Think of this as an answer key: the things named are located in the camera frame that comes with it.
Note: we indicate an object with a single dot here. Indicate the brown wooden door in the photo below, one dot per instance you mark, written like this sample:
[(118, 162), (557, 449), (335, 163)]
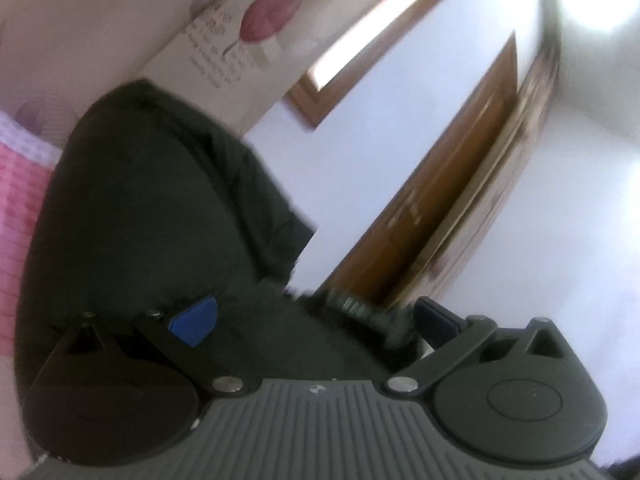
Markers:
[(402, 242)]

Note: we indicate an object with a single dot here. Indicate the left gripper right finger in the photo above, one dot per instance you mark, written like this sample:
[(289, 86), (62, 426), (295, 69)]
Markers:
[(453, 340)]

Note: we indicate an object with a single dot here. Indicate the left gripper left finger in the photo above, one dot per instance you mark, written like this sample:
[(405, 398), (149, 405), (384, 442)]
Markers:
[(175, 333)]

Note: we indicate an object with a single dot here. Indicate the beige leaf-print curtain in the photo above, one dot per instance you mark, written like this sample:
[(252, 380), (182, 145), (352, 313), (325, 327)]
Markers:
[(232, 59)]

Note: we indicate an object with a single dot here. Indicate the black jacket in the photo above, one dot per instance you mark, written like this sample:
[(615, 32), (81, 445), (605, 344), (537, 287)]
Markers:
[(154, 205)]

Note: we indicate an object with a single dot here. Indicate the pink checkered bed sheet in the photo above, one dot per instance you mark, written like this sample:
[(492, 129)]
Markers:
[(27, 163)]

